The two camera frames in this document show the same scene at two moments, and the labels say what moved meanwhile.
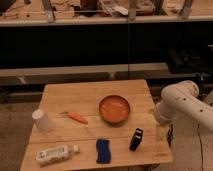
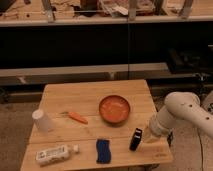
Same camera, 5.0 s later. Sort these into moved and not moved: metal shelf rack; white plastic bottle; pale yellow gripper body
Moved: pale yellow gripper body
Not moved: white plastic bottle; metal shelf rack
